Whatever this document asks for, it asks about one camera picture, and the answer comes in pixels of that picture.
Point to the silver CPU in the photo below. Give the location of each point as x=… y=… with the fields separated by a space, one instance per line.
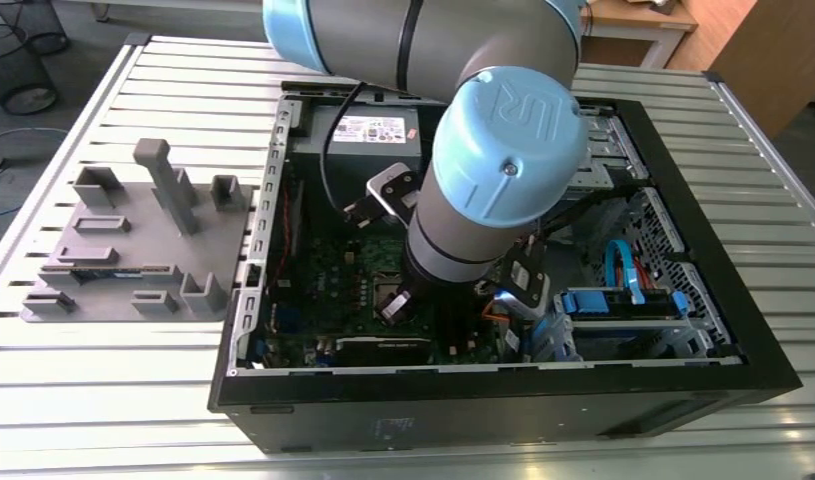
x=387 y=289

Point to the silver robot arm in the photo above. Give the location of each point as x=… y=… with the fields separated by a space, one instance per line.
x=500 y=150

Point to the black RAM slot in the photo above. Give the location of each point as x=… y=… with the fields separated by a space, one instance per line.
x=442 y=330

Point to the graphics card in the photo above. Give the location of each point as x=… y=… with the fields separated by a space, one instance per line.
x=383 y=347

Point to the green motherboard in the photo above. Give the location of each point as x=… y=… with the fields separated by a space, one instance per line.
x=334 y=300

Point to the blue VGA port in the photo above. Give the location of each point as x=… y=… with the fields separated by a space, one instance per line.
x=288 y=320

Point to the black case fan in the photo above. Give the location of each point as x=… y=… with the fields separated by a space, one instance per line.
x=299 y=210

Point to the hard disk in blue carrier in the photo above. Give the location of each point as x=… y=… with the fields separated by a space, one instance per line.
x=587 y=302

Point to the black PC case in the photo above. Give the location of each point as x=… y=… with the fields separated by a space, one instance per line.
x=514 y=415

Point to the grey power supply unit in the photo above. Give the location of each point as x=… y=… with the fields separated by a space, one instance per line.
x=363 y=155

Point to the grey disk bay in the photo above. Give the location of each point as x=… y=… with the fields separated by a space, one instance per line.
x=634 y=324

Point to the grey parts rack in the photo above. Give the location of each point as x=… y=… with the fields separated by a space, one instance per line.
x=147 y=260

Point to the grey drive cage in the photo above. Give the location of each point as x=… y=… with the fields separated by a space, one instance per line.
x=607 y=165

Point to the dark labelled RAM stick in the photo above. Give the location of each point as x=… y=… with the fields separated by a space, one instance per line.
x=107 y=273

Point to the white desk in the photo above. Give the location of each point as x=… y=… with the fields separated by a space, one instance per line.
x=634 y=35

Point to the wooden cabinet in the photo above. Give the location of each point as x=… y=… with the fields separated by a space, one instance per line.
x=767 y=60

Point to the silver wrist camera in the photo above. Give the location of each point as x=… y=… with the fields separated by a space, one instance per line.
x=514 y=305
x=378 y=187

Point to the black camera bracket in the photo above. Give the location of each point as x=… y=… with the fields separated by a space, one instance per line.
x=523 y=272
x=403 y=192

